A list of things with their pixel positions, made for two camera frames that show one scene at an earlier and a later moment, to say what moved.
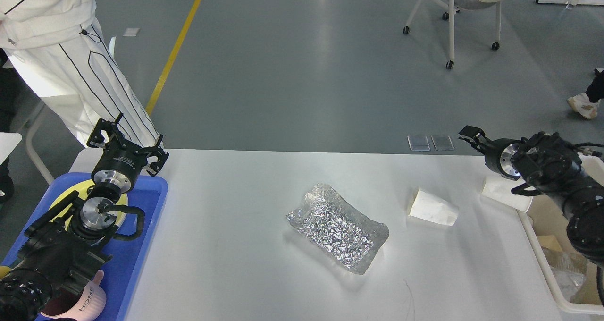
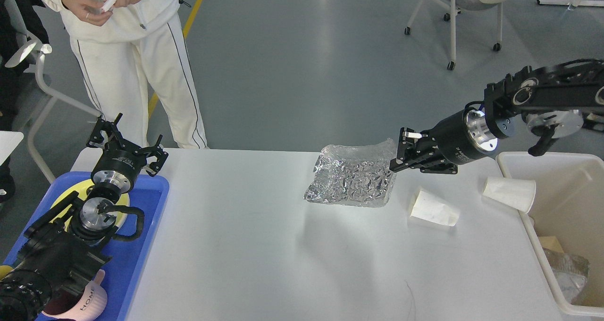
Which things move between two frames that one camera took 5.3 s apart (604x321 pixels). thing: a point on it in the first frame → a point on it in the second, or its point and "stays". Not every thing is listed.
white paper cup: x=427 y=206 stays
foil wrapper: x=568 y=271 stays
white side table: x=8 y=140 stays
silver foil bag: x=339 y=228 → x=353 y=175
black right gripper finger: x=475 y=136 → x=407 y=155
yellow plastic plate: x=62 y=221 stays
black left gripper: x=118 y=166 stays
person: x=49 y=33 → x=123 y=32
